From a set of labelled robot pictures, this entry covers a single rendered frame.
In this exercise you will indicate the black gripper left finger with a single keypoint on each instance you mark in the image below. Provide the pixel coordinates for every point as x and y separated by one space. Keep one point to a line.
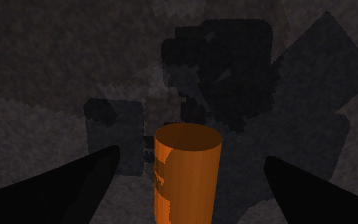
69 194

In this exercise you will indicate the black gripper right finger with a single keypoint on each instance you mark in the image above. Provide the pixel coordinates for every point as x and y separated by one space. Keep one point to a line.
307 199

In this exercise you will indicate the orange cylinder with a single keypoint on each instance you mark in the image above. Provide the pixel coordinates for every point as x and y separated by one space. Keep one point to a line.
187 159

